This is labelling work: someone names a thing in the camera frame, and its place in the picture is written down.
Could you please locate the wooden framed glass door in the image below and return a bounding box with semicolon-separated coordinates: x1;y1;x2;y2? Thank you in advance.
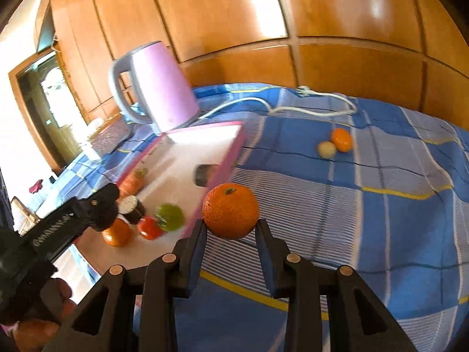
9;49;89;171

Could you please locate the pink electric kettle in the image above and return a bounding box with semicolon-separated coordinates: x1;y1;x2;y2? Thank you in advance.
109;41;200;134

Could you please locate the wooden wardrobe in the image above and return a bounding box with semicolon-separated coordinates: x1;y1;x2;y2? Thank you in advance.
47;0;469;125

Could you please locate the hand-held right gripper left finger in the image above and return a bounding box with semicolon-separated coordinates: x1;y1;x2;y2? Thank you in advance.
44;219;208;352

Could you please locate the orange tangerine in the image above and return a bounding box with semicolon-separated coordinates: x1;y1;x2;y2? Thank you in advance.
102;218;132;248
202;183;260;240
331;128;353;153

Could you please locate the patterned tissue box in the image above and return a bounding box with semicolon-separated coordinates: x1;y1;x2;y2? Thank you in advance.
90;117;129;155

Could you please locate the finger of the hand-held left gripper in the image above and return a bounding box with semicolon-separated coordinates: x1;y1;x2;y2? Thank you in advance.
90;205;118;232
75;184;120;213

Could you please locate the pink shallow tray box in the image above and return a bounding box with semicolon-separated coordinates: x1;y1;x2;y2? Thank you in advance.
71;121;245;283

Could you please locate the white power cord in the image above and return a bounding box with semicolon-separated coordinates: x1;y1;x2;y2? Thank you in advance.
198;86;358;118

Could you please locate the green lime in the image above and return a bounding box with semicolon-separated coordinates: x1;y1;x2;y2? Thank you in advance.
154;202;184;232

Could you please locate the red tomato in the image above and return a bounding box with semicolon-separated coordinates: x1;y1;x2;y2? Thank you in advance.
137;216;165;241

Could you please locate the small yellowish round fruit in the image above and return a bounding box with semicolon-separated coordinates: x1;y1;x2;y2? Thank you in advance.
317;141;337;159

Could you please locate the dark sushi roll toy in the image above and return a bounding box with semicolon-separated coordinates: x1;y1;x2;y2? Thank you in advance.
118;195;146;225

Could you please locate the person's left hand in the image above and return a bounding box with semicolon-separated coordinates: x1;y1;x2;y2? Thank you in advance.
11;278;79;352

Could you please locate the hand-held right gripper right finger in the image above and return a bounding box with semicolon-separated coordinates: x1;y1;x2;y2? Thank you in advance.
255;218;418;352

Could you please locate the orange carrot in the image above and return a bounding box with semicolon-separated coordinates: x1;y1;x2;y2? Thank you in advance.
117;169;149;197

